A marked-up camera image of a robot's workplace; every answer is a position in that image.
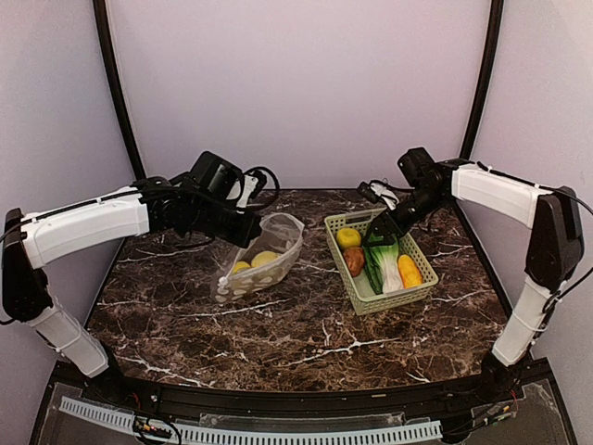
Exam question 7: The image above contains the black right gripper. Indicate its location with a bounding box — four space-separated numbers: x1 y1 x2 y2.
363 185 448 246

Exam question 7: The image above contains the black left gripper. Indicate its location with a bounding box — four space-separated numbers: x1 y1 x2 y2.
190 197 262 248

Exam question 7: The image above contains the green bok choy toy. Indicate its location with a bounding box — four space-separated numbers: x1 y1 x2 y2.
363 243 403 294

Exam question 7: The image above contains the yellow round bun toy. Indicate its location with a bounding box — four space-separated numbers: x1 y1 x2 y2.
335 227 362 250

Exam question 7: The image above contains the beige plastic basket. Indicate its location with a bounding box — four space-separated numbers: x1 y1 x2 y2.
324 209 439 315

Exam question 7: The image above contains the yellow lemon toy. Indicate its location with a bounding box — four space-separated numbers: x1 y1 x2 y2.
232 261 252 274

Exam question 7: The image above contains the pale yellow bread toy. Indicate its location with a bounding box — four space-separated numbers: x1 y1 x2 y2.
250 250 279 268

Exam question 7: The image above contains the clear zip top bag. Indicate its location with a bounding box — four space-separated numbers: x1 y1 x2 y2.
210 212 305 303

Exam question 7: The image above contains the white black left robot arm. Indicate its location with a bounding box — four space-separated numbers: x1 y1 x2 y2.
1 151 267 404

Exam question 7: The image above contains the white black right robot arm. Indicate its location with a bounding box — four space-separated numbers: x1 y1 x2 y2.
362 147 585 402

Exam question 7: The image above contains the green cucumber toy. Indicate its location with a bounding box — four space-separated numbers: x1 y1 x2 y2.
364 259 384 295

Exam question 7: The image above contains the brown potato toy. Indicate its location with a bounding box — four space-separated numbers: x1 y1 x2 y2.
343 247 365 277

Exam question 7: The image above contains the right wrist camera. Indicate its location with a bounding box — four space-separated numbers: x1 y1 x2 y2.
357 180 399 210

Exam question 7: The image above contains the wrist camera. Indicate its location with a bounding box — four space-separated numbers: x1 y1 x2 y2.
235 166 281 212
357 180 399 210

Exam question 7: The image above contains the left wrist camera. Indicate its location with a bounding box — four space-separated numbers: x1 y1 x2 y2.
235 166 281 212

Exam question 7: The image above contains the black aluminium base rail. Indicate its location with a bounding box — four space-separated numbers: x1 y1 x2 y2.
55 356 552 423

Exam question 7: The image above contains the grey slotted cable duct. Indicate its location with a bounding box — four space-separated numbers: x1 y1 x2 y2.
58 396 442 444

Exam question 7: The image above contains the right black frame post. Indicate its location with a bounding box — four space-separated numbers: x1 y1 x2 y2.
460 0 505 159

